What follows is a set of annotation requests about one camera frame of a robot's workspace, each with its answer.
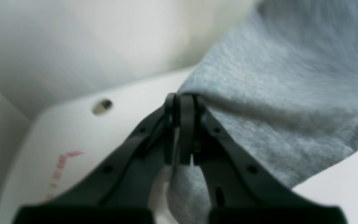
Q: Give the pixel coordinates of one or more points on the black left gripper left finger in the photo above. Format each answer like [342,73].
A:
[118,190]

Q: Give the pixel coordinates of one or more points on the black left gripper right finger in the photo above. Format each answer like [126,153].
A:
[240,189]

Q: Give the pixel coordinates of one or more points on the grey t-shirt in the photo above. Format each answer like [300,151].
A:
[284,84]

